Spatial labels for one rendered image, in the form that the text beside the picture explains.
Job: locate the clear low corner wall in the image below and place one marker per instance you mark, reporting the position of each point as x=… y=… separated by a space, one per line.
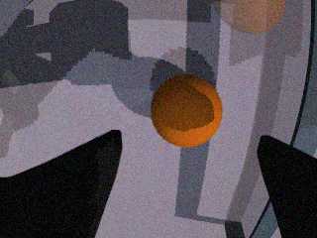
x=284 y=72

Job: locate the translucent orange ball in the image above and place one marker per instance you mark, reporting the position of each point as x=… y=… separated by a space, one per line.
x=250 y=16

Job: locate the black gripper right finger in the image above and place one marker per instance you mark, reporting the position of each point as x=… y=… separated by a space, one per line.
x=291 y=179

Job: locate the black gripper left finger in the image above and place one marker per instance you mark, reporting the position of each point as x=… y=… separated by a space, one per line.
x=63 y=198

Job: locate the orange-brown ball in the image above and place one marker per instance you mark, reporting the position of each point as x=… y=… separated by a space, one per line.
x=186 y=110

